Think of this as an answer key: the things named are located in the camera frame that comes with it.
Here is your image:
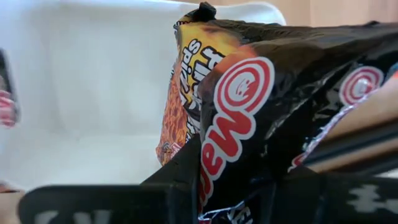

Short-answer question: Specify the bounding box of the white plastic bin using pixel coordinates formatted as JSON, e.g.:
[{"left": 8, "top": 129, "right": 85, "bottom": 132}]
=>
[{"left": 0, "top": 0, "right": 287, "bottom": 191}]

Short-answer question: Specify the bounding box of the black fire noodle pack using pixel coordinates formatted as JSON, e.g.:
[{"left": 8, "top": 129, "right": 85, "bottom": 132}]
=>
[
  {"left": 155, "top": 1, "right": 398, "bottom": 224},
  {"left": 0, "top": 48, "right": 20, "bottom": 129}
]

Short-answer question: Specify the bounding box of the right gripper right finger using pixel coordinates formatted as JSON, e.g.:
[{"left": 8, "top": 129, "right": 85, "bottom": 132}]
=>
[{"left": 273, "top": 169, "right": 398, "bottom": 224}]

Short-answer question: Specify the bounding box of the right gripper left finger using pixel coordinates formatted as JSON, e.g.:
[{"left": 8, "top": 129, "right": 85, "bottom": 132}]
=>
[{"left": 17, "top": 134, "right": 203, "bottom": 224}]

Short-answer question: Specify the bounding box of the black table frame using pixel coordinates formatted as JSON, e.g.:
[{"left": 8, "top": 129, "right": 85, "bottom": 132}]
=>
[{"left": 303, "top": 123, "right": 398, "bottom": 166}]

